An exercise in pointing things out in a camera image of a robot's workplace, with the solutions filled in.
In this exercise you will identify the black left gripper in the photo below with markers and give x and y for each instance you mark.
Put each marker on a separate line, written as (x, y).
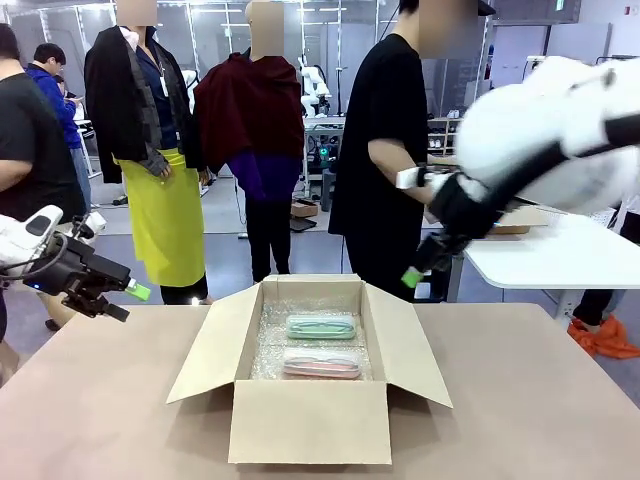
(75, 267)

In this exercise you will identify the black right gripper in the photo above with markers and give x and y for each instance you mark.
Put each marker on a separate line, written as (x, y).
(465, 207)

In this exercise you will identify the mint green glasses case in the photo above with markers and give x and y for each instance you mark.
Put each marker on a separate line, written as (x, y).
(320, 327)

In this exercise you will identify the pink glasses case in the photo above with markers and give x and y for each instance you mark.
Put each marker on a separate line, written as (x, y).
(322, 365)

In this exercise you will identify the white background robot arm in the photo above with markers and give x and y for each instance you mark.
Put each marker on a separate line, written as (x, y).
(315, 85)

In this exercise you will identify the person's right forearm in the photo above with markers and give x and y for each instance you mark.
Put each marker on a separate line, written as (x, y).
(395, 160)

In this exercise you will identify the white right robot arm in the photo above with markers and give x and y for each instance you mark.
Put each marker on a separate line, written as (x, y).
(550, 125)

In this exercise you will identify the shallow brown cardboard box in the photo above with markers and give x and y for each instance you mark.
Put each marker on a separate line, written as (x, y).
(525, 220)

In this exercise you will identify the white side table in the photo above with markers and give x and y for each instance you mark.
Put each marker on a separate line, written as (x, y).
(550, 260)

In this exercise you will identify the wooden shoe shelf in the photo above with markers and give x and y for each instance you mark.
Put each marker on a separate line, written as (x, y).
(442, 137)

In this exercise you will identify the grey plastic stool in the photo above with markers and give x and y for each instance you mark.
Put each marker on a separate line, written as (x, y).
(328, 190)

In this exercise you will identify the small cardboard box on floor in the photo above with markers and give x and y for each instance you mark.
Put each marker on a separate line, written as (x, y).
(305, 209)

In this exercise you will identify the person in black t-shirt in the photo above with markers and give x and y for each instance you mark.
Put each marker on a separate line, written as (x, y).
(380, 125)

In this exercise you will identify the clear bubble wrap sheet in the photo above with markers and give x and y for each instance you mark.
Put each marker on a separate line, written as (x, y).
(270, 350)

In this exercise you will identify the background metal workbench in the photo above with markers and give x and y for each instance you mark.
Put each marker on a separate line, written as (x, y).
(325, 130)

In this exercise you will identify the white plastic basket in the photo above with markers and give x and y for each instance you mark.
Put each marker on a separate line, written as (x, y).
(605, 218)

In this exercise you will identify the mannequin with yellow skirt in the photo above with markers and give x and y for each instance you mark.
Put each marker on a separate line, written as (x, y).
(150, 125)

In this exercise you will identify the orange cloth on floor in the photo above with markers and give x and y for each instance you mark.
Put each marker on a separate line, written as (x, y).
(605, 337)

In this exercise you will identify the person in dark green shirt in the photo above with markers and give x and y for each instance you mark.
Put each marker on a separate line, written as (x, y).
(25, 140)

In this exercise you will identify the open brown cardboard box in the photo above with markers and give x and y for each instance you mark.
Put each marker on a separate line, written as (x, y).
(310, 425)

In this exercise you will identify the person in blue hoodie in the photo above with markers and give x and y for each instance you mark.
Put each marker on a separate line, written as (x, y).
(55, 90)

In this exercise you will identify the mannequin with maroon cape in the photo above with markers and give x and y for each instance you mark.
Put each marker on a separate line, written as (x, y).
(250, 110)

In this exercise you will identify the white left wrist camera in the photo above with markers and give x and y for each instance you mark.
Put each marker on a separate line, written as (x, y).
(90, 224)

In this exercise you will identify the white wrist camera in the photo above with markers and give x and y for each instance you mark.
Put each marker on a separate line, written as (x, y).
(90, 224)
(410, 179)

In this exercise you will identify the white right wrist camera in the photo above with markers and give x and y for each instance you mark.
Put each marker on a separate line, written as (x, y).
(410, 179)

